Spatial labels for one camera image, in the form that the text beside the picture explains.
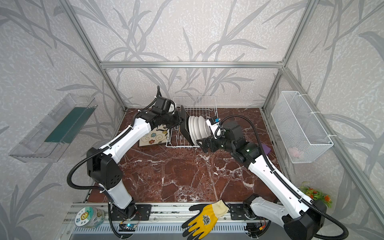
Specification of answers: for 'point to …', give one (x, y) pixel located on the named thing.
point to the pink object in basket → (294, 151)
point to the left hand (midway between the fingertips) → (187, 115)
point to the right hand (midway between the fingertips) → (205, 132)
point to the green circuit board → (127, 227)
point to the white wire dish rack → (195, 106)
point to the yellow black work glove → (203, 222)
